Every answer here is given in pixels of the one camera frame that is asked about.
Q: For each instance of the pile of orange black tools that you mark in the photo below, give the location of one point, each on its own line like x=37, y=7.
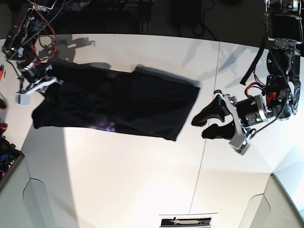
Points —
x=8, y=154

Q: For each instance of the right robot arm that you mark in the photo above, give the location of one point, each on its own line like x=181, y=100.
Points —
x=29, y=19

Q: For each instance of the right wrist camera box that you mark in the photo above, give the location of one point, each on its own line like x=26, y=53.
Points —
x=22, y=99

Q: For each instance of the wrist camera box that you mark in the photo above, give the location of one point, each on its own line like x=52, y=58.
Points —
x=22, y=99
x=239, y=143

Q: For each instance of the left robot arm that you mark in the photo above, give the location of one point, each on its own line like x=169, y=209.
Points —
x=275, y=99

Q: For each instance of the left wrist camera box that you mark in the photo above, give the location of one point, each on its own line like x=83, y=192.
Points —
x=239, y=143

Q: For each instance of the printed paper sheet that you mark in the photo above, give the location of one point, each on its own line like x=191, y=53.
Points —
x=187, y=220

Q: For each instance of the black t-shirt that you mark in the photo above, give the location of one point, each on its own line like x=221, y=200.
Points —
x=144, y=102

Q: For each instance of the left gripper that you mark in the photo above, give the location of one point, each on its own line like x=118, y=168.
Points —
x=251, y=111

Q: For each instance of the grey left corner panel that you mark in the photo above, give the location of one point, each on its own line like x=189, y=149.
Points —
x=24, y=202

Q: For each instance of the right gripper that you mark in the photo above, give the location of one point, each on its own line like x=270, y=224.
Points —
x=38, y=78

